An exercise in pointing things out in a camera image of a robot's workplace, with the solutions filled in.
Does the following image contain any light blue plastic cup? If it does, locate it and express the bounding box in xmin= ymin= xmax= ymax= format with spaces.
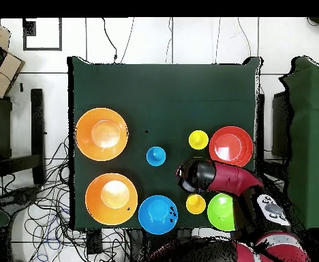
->
xmin=146 ymin=146 xmax=167 ymax=167

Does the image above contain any orange plastic bowl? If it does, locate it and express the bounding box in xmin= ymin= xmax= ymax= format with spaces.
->
xmin=75 ymin=107 xmax=130 ymax=162
xmin=85 ymin=173 xmax=139 ymax=226

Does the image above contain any yellow plastic cup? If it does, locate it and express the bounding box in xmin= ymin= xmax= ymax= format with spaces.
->
xmin=188 ymin=130 xmax=210 ymax=151
xmin=185 ymin=193 xmax=207 ymax=215

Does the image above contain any dark green tablecloth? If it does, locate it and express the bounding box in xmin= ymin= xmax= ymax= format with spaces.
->
xmin=67 ymin=56 xmax=262 ymax=230

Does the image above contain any light blue plastic bowl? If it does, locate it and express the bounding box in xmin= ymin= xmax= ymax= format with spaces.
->
xmin=138 ymin=194 xmax=179 ymax=235

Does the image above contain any red plastic bowl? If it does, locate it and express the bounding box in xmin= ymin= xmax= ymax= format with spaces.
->
xmin=209 ymin=126 xmax=254 ymax=168

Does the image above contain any green plastic bowl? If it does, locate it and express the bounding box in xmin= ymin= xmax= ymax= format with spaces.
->
xmin=207 ymin=192 xmax=236 ymax=232

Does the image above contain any black power adapter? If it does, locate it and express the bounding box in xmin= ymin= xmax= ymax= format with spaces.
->
xmin=86 ymin=228 xmax=104 ymax=254

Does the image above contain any black box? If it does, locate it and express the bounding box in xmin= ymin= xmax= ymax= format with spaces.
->
xmin=271 ymin=91 xmax=294 ymax=159

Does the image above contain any black equipment base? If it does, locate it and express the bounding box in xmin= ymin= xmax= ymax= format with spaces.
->
xmin=0 ymin=186 xmax=42 ymax=209

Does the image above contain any black cable with plug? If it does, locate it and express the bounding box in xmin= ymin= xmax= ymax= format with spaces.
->
xmin=102 ymin=17 xmax=119 ymax=64

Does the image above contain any tangle of floor cables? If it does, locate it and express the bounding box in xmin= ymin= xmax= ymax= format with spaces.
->
xmin=0 ymin=136 xmax=138 ymax=262

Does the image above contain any black stand frame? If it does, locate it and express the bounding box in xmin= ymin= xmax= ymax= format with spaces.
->
xmin=0 ymin=88 xmax=46 ymax=186

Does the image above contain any black square floor frame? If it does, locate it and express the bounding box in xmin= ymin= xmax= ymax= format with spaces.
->
xmin=22 ymin=17 xmax=63 ymax=52

